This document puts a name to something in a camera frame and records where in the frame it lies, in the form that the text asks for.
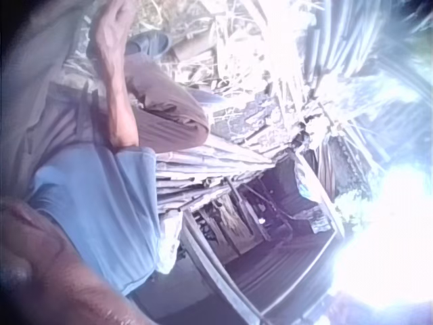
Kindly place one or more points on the person's right hand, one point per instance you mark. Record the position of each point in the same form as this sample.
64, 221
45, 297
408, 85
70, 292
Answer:
113, 23

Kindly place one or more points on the person's legs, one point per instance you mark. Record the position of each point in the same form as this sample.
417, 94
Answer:
165, 111

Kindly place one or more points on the blue plastic item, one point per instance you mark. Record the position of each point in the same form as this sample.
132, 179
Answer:
207, 97

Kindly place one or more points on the bundle of dried palm leaves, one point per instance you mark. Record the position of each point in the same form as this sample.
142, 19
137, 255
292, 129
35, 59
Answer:
209, 166

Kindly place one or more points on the heap of dried palm fronds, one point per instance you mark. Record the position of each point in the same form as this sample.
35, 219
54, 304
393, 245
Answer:
287, 61

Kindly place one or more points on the white plastic bag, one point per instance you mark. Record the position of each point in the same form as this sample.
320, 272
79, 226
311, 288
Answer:
167, 247

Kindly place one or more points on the wooden hut frame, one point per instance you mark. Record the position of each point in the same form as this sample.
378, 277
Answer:
257, 216

